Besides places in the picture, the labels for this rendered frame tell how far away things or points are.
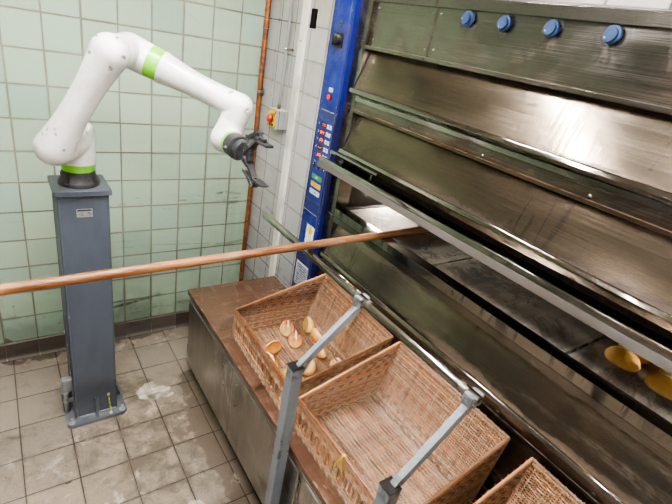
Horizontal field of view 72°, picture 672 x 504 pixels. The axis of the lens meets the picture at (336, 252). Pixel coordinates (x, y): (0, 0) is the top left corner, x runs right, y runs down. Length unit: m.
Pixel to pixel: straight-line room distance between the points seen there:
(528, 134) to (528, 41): 0.27
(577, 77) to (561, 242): 0.45
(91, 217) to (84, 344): 0.63
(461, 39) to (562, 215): 0.68
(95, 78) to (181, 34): 0.97
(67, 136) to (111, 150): 0.83
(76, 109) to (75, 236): 0.56
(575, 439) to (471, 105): 1.07
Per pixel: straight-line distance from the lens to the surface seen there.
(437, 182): 1.71
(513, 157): 1.53
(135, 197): 2.80
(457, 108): 1.67
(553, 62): 1.52
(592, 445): 1.59
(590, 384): 1.52
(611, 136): 1.41
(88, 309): 2.34
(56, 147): 1.90
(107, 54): 1.76
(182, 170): 2.82
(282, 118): 2.57
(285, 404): 1.61
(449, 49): 1.76
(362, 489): 1.57
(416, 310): 1.86
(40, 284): 1.46
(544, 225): 1.48
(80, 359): 2.49
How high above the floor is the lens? 1.92
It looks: 25 degrees down
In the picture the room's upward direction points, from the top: 11 degrees clockwise
